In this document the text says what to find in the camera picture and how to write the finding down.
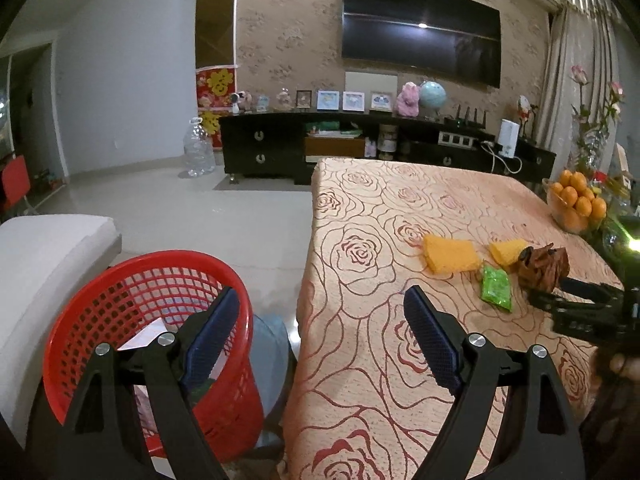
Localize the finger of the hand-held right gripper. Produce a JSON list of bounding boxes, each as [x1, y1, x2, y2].
[[552, 276, 623, 302], [525, 287, 608, 313]]

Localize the rose print tablecloth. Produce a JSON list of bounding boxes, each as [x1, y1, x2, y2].
[[280, 156, 626, 480]]

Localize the red and white figurine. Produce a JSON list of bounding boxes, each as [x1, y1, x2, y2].
[[517, 96, 538, 126]]

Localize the green and white box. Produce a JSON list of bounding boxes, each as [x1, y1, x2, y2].
[[307, 122, 362, 137]]

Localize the large yellow sponge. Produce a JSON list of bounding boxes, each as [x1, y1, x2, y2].
[[422, 234, 482, 275]]

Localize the white paper sheet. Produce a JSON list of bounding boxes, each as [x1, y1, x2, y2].
[[120, 317, 168, 351]]

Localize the light green packet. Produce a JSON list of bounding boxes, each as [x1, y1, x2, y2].
[[479, 264, 513, 308]]

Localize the artificial flowers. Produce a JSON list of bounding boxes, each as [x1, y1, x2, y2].
[[570, 64, 626, 181]]

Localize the small yellow sponge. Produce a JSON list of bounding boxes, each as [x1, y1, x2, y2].
[[489, 239, 528, 267]]

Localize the wooden drawer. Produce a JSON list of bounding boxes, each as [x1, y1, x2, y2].
[[304, 136, 366, 160]]

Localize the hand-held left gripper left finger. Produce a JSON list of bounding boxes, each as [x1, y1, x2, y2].
[[57, 286, 241, 480]]

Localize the red chair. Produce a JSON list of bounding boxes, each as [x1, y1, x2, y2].
[[0, 155, 31, 213]]

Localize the white cushioned bench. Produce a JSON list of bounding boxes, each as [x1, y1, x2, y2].
[[0, 214, 123, 451]]

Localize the pile of oranges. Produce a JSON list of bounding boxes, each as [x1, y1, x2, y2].
[[549, 170, 608, 221]]

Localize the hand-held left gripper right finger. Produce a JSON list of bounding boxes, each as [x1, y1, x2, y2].
[[402, 285, 586, 480]]

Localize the red and yellow wall poster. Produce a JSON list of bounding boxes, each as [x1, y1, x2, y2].
[[196, 65, 237, 151]]

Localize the white board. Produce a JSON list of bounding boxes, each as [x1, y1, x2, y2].
[[345, 71, 398, 96]]

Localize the white cable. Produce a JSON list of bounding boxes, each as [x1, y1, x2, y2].
[[482, 141, 523, 176]]

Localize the pink plush toy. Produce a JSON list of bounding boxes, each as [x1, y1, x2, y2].
[[395, 82, 421, 118]]

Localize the white upright appliance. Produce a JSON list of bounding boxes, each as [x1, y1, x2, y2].
[[499, 119, 518, 158]]

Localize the red plastic mesh basket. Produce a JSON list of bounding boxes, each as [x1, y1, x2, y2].
[[42, 251, 265, 463]]

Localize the brown packet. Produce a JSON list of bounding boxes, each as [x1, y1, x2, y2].
[[517, 242, 571, 293]]

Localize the dark green packet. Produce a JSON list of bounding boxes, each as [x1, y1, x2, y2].
[[187, 377, 218, 403]]

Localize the pale pink wrapper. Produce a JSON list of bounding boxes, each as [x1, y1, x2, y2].
[[132, 390, 156, 426]]

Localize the black television cabinet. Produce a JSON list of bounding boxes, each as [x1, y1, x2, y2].
[[220, 110, 557, 186]]

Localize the large clear water bottle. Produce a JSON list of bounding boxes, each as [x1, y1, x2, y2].
[[182, 116, 217, 177]]

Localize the beige curtain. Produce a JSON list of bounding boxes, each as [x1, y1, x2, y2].
[[530, 0, 621, 171]]

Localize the glass fruit bowl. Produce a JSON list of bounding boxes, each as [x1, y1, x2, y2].
[[546, 182, 608, 235]]

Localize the light blue stool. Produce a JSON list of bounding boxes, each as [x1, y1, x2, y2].
[[250, 312, 301, 461]]

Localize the person's right hand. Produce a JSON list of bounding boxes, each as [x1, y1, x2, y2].
[[610, 352, 640, 378]]

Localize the black wall television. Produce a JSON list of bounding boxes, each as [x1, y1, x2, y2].
[[341, 0, 502, 90]]

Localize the light blue globe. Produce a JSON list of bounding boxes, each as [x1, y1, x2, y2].
[[419, 80, 447, 118]]

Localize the black router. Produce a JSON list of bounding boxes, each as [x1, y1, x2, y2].
[[445, 106, 488, 128]]

